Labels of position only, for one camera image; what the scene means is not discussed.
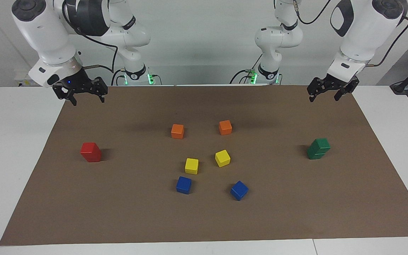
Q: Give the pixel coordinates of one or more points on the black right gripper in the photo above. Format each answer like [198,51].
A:
[78,83]

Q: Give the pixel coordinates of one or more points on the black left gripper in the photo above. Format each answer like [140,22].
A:
[336,84]

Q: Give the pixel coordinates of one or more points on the green wooden block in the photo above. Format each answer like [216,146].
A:
[315,155]
[321,143]

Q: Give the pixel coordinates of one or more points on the red wooden block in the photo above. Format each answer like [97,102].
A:
[92,159]
[90,148]

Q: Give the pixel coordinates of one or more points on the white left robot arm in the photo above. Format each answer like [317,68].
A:
[361,39]

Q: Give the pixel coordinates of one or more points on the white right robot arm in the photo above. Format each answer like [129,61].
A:
[48,35]

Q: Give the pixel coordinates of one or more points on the white power strip box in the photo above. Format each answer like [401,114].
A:
[21,79]

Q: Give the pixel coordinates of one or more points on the orange wooden block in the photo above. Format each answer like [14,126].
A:
[177,131]
[225,128]

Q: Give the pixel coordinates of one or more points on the yellow wooden block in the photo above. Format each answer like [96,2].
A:
[222,158]
[191,166]

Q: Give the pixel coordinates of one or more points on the blue wooden block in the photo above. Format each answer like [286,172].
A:
[239,190]
[183,185]

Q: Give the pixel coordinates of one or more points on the brown table mat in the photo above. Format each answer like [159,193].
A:
[204,219]

